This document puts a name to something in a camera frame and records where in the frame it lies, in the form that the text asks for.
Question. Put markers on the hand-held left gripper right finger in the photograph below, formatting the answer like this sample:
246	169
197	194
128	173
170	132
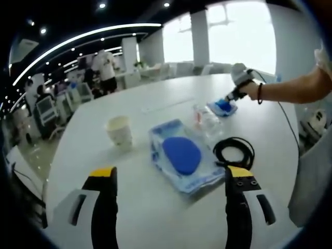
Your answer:
238	215

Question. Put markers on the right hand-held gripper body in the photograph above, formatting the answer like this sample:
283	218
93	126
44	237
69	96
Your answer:
240	74

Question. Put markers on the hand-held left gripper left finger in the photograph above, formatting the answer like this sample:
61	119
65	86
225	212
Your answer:
103	212

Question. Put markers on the small blue item packet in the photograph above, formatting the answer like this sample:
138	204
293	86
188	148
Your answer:
223	109

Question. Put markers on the clear plastic bag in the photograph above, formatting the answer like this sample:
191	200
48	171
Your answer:
207	124

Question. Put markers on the blue oval pad packet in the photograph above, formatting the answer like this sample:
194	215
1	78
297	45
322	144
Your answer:
181	155

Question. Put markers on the white paper cup item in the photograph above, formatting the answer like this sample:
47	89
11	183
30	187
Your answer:
119	132

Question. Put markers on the white tabletop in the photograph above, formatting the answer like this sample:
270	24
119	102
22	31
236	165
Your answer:
155	220

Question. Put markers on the person's right hand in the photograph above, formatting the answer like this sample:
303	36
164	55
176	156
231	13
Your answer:
250	90

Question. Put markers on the person's white shirt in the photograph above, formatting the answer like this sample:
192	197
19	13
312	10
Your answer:
313	181

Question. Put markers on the white machine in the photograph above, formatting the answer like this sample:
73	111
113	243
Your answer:
317	118

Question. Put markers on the potted green plant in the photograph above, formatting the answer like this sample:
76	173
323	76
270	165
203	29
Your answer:
138	64

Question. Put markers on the white office chair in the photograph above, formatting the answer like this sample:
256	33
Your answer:
85	92
48	112

